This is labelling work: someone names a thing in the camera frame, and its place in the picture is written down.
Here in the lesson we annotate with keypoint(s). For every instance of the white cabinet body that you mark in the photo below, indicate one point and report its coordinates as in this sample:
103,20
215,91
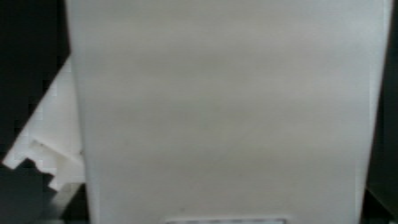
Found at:
48,142

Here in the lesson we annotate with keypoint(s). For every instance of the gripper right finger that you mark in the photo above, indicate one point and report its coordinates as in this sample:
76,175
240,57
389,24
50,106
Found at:
375,214

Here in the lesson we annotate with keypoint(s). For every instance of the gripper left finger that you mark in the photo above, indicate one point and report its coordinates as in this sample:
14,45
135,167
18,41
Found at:
69,205

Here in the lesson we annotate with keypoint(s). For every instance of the small white cabinet top box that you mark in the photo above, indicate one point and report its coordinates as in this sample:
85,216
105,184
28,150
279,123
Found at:
227,88

